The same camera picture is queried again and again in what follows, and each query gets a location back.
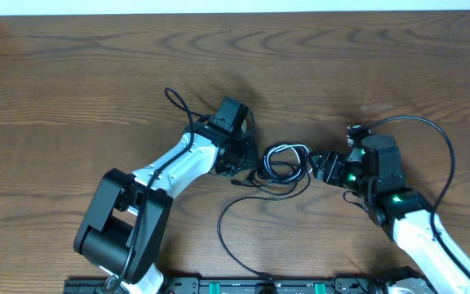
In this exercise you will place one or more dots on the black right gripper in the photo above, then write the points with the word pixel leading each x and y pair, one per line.
pixel 325 167

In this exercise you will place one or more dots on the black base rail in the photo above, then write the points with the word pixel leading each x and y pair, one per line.
pixel 339 284

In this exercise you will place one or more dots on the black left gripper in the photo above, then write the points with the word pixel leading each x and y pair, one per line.
pixel 237 158

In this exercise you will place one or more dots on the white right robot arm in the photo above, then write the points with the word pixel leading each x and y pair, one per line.
pixel 373 172

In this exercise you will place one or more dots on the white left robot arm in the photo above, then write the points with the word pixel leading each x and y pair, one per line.
pixel 122 230

